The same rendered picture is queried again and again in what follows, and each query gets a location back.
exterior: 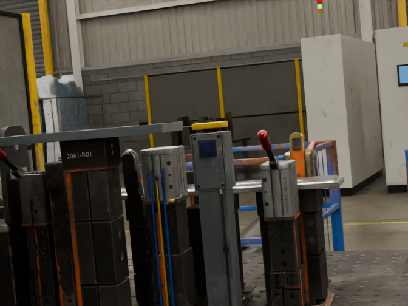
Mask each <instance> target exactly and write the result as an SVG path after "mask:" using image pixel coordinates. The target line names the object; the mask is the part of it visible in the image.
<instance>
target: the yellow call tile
mask: <svg viewBox="0 0 408 306"><path fill-rule="evenodd" d="M191 126H192V130H199V129H204V133H210V132H217V128H224V127H227V126H228V122H227V121H215V122H207V123H196V124H192V125H191Z"/></svg>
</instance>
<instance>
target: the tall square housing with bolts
mask: <svg viewBox="0 0 408 306"><path fill-rule="evenodd" d="M140 155H141V167H142V174H143V187H144V200H145V202H144V205H148V210H149V222H150V229H151V242H152V253H153V254H155V253H156V254H155V255H153V256H151V267H152V280H153V286H154V299H155V306H197V293H196V280H195V272H194V259H193V252H192V247H190V242H189V229H188V215H187V208H186V199H187V198H189V195H188V187H187V179H186V166H185V153H184V146H167V147H158V148H150V149H144V150H141V151H140ZM182 194H185V195H186V196H185V197H182V198H181V199H180V200H175V202H174V203H172V204H170V205H167V204H166V201H167V200H169V199H172V198H179V196H180V195H182Z"/></svg>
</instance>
